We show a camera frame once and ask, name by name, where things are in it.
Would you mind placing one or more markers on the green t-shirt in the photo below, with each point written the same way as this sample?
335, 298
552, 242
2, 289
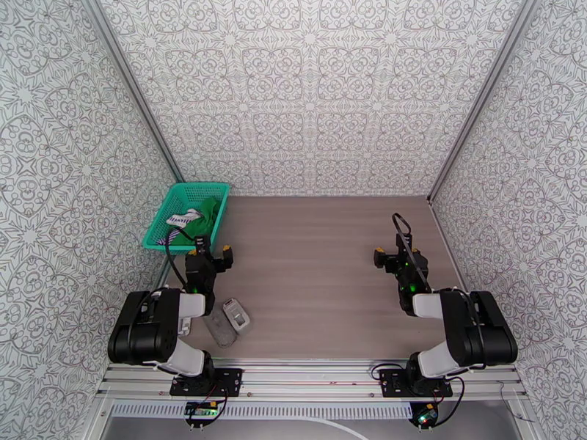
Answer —
204, 225

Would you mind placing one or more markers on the purple white striped tank top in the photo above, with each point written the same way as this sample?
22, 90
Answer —
183, 218

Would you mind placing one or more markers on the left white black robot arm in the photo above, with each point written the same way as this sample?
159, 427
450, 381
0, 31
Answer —
146, 324

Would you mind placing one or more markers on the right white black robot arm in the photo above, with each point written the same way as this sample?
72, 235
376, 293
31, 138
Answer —
481, 333

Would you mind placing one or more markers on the green plastic mesh basket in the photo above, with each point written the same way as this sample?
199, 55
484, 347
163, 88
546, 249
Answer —
179, 202

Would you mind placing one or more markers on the grey white small device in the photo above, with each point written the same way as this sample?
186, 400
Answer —
237, 316

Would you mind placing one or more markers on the grey felt pouch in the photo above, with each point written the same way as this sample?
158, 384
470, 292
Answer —
222, 333

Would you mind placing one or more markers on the right round circuit board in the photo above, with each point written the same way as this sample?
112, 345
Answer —
424, 415

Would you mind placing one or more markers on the left green circuit board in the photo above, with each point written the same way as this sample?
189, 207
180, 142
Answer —
200, 410

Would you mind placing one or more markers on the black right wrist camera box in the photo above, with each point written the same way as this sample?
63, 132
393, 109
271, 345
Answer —
403, 244

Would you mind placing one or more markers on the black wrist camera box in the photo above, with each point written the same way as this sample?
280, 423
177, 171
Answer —
403, 244
202, 246

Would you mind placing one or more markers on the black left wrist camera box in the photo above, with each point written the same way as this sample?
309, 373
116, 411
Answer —
202, 246

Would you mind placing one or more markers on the aluminium table side rail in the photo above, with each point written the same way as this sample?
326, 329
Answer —
447, 241
165, 273

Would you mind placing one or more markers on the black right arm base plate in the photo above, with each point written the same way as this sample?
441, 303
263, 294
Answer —
394, 383

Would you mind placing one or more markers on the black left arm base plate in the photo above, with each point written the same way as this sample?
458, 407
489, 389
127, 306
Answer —
229, 381

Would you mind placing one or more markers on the aluminium front rail frame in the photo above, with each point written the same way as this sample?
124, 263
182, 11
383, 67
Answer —
312, 379

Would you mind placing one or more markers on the aluminium corner post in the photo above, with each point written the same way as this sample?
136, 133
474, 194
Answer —
488, 86
134, 86

